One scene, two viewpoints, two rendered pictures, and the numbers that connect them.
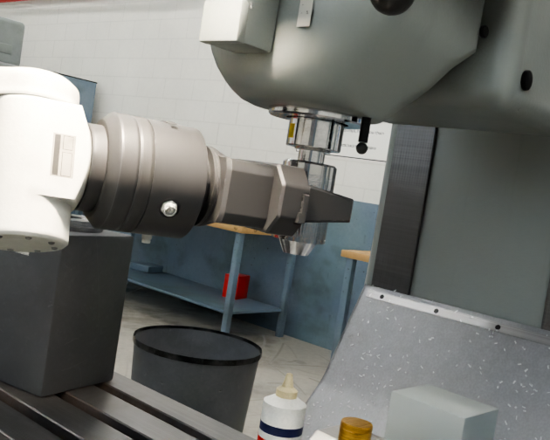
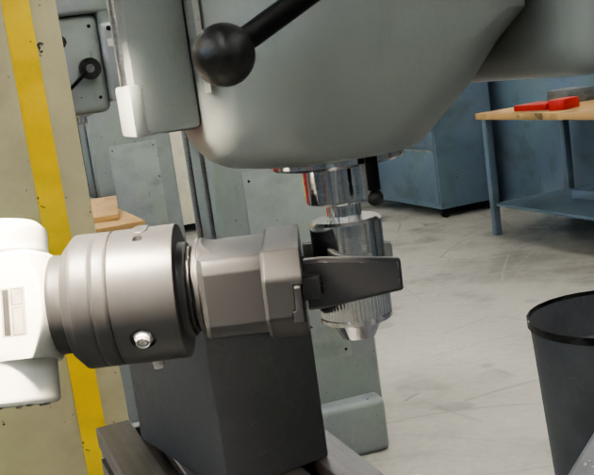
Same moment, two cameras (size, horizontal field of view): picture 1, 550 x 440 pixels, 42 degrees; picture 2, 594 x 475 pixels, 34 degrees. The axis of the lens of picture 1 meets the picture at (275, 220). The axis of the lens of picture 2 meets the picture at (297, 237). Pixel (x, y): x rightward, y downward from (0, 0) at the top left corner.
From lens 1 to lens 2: 33 cm
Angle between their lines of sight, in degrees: 30
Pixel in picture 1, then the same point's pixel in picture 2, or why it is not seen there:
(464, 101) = (544, 71)
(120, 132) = (65, 269)
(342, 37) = (252, 94)
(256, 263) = not seen: outside the picture
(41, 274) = (196, 358)
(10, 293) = (181, 380)
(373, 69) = (317, 113)
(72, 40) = not seen: outside the picture
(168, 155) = (121, 282)
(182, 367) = (592, 353)
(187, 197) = (156, 322)
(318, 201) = (343, 275)
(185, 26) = not seen: outside the picture
